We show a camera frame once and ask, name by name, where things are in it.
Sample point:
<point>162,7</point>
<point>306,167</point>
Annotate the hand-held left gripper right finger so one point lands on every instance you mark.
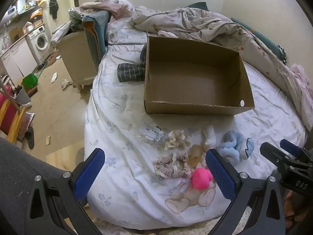
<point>220,173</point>

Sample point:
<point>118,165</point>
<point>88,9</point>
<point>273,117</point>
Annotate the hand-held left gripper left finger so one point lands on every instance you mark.
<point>89,173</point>

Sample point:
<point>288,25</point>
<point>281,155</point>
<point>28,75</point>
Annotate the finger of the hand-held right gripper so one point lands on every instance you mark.
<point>291,147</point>
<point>270,151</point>

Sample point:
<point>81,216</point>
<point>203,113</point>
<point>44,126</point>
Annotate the bright pink toy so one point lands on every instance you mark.
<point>200,180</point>

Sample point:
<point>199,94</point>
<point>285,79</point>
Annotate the light blue fluffy sock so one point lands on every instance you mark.
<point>231,149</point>

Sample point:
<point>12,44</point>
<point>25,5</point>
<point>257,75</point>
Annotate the white sock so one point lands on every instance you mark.
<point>209,137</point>

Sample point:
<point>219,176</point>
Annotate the pink lace-trimmed scrunchie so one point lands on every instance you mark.
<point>162,167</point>

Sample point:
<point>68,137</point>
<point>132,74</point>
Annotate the clear plastic packet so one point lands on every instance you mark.
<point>152,133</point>

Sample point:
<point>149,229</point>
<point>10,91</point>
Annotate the brown cardboard box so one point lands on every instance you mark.
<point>190,78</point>

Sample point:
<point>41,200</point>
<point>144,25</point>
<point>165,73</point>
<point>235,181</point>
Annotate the person's right hand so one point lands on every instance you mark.
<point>293,208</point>

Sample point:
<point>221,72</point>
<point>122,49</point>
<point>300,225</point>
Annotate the translucent amber plastic piece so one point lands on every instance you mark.
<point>196,155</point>

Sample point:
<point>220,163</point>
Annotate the beige frilly scrunchie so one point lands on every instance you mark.
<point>173,139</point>

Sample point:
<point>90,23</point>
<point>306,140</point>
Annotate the white floral bed quilt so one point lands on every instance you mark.
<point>117,117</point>

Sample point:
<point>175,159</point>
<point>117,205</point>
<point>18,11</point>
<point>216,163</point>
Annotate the black slipper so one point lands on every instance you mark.
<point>29,138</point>

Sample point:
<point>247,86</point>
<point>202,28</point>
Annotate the pink fluffy garment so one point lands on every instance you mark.
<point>302,78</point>

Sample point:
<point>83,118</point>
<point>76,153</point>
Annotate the person's dark grey clothing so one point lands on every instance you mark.
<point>14,166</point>

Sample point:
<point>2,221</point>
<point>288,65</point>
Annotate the yellow wooden rack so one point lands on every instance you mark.
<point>17,117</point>

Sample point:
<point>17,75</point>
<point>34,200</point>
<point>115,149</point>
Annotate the white crumpled cloth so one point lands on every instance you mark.
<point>66,84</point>

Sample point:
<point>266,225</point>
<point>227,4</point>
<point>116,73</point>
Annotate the grey bin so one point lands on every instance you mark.
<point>23,96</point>

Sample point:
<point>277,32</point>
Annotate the white paper scrap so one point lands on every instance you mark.
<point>54,77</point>

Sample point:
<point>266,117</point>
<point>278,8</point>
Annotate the red suitcase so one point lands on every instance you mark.
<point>6,112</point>

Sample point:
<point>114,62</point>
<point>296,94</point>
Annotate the dark grey striped cloth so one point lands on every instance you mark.
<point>129,72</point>

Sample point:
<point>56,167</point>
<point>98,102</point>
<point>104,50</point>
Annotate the green plastic basin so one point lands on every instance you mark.
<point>30,81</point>

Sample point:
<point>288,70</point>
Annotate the teal headboard cushion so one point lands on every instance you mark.
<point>264,39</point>

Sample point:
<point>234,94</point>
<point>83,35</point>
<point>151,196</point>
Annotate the beige bedside cabinet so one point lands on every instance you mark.
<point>75,58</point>

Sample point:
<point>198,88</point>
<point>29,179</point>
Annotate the brown door mat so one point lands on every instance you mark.
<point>52,58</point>

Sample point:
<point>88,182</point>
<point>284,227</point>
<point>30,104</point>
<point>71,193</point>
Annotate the white floor cabinet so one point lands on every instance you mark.
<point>17,58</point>

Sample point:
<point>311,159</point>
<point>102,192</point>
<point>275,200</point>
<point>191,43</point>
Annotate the beige floral blanket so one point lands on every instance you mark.
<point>207,24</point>

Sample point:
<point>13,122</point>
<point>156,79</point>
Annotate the white washing machine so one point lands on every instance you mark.
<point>40,40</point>

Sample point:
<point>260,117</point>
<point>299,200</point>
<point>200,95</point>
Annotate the pile of clothes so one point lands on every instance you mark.
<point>66,30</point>

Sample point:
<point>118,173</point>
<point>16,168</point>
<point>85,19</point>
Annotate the silver foil bag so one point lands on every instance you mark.
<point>76,13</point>

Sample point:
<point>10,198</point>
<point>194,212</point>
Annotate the dark teal pillow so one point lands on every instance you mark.
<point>196,6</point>

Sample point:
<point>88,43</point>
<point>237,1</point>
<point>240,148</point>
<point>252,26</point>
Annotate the pale pink quilt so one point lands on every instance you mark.
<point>107,8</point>

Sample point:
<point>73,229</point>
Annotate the black hanging garment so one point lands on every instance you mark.
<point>53,8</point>

